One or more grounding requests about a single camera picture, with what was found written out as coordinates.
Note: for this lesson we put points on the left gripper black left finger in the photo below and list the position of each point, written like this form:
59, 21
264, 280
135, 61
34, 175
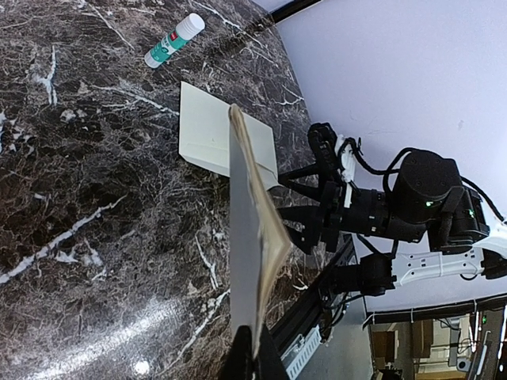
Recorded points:
239, 362

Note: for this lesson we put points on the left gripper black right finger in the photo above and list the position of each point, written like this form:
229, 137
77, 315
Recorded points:
268, 364

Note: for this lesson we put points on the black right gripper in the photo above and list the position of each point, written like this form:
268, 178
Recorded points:
335, 199

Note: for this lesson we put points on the white letter sheet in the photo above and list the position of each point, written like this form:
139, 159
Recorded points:
259, 242

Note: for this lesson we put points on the cream paper envelope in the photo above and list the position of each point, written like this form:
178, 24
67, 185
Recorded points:
204, 135

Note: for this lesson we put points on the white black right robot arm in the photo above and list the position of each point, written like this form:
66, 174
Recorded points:
423, 197

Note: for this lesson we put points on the green white glue stick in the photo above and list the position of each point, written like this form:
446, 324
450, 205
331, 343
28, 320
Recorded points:
185, 30

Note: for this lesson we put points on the white slotted cable duct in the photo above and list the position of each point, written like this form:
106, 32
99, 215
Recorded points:
300, 351

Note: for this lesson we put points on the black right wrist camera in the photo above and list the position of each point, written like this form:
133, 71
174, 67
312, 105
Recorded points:
322, 140

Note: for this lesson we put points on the black front table rail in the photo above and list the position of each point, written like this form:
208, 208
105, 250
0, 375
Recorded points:
317, 299

